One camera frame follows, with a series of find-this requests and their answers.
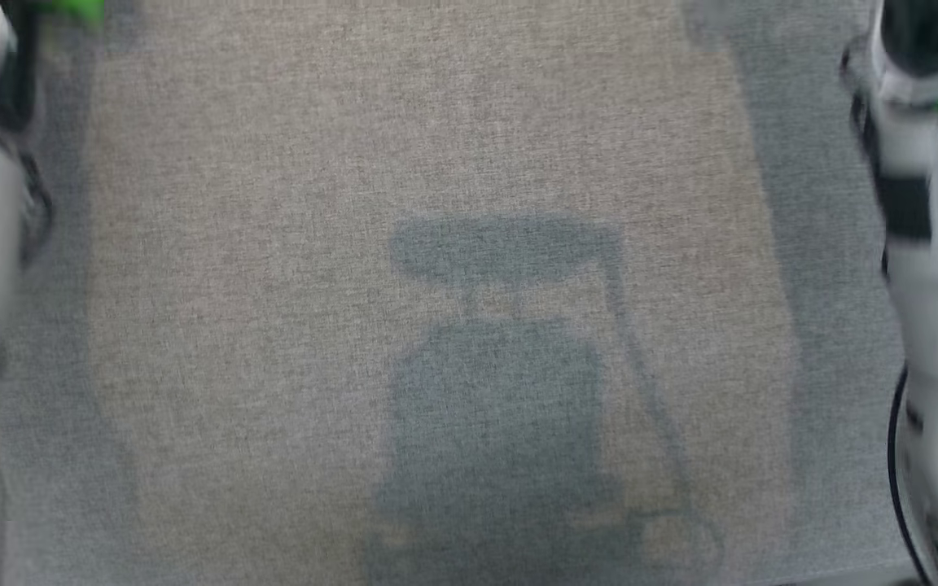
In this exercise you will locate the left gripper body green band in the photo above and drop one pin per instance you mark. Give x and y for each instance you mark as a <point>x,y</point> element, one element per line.
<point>70,10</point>

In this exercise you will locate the grey fabric sofa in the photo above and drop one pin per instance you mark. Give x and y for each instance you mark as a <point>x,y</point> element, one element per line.
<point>453,293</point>

